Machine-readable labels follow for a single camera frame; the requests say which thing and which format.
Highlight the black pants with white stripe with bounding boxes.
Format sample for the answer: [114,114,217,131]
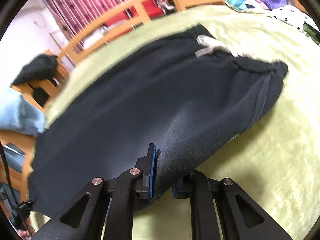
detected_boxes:
[28,25,288,217]

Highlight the person left hand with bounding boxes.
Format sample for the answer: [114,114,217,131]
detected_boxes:
[16,227,35,240]

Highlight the green plush bed blanket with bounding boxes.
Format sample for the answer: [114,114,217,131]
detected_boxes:
[28,5,319,239]

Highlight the light blue fleece blanket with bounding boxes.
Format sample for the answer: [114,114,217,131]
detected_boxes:
[1,87,46,137]

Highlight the black garment on bedpost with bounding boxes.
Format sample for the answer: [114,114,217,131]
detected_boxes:
[12,54,58,86]

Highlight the white floral pillow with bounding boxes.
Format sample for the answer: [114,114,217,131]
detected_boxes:
[266,5,319,35]

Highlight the left red chair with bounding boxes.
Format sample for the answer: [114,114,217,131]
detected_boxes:
[103,12,130,34]

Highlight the red chair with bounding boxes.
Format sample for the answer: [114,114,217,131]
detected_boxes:
[142,0,163,18]
[103,12,130,34]

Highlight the geometric pattern pillow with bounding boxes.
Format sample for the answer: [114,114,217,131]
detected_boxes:
[223,0,269,14]

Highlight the right red chair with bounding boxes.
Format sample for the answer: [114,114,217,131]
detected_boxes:
[142,0,163,18]

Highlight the wooden bed frame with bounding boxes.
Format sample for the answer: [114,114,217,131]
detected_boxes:
[0,0,308,205]

